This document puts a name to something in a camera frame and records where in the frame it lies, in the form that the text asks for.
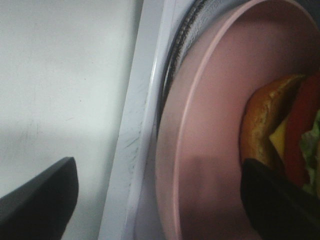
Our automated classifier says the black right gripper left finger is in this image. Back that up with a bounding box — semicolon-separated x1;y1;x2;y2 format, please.
0;157;79;240

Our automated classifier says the white microwave oven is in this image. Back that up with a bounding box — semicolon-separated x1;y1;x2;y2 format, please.
98;0;200;240

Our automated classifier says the pink round plate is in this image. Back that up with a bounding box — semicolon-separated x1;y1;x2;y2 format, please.
155;0;320;240

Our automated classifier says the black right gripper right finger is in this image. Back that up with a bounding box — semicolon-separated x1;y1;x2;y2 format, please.
240;158;320;240

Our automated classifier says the toy burger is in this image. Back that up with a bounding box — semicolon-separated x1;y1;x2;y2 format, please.
239;72;320;198

